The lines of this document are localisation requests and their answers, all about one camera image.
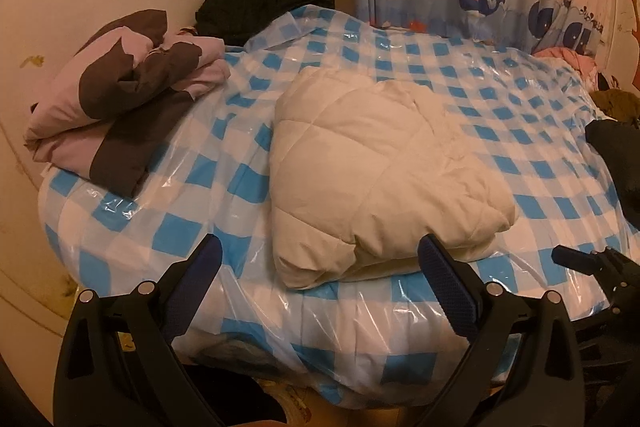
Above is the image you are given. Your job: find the pink cloth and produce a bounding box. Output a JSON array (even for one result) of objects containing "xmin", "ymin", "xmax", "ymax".
[{"xmin": 532, "ymin": 47, "xmax": 601, "ymax": 92}]

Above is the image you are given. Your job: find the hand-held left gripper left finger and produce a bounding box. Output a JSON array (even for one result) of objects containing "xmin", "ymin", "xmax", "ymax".
[{"xmin": 52, "ymin": 234, "xmax": 223, "ymax": 427}]

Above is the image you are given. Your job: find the white quilted jacket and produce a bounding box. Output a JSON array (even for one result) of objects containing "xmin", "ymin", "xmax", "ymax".
[{"xmin": 267, "ymin": 67, "xmax": 517, "ymax": 292}]

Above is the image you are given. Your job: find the blue checkered bed, plastic cover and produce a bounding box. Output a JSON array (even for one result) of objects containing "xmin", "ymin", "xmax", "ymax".
[{"xmin": 37, "ymin": 4, "xmax": 640, "ymax": 395}]

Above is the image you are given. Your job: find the pink and brown garment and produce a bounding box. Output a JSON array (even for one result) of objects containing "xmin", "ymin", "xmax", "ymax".
[{"xmin": 24, "ymin": 9, "xmax": 232, "ymax": 198}]

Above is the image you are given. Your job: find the dark cloth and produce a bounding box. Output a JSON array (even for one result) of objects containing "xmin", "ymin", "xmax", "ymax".
[{"xmin": 585, "ymin": 119, "xmax": 640, "ymax": 228}]

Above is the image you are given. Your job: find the olive brown cloth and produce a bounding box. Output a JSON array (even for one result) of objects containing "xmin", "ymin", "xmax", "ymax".
[{"xmin": 592, "ymin": 89, "xmax": 640, "ymax": 128}]

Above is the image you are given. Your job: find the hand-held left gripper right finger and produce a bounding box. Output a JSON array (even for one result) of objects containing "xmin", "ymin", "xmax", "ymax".
[{"xmin": 419, "ymin": 234, "xmax": 586, "ymax": 427}]

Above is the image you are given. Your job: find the black knitted garment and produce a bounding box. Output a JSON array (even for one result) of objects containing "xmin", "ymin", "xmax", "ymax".
[{"xmin": 194, "ymin": 0, "xmax": 337, "ymax": 45}]

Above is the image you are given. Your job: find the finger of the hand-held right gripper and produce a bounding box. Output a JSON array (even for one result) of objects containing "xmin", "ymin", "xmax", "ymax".
[{"xmin": 551, "ymin": 245, "xmax": 608, "ymax": 270}]

